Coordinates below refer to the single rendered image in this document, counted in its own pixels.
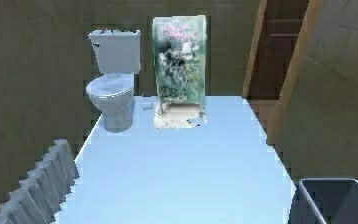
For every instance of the grey bin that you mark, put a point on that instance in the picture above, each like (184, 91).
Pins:
(333, 203)

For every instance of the white toilet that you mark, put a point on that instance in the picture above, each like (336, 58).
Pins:
(115, 60)

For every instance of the brown wooden door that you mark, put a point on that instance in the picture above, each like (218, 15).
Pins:
(275, 53)

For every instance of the grey ribbed radiator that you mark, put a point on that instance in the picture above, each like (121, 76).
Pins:
(37, 190)

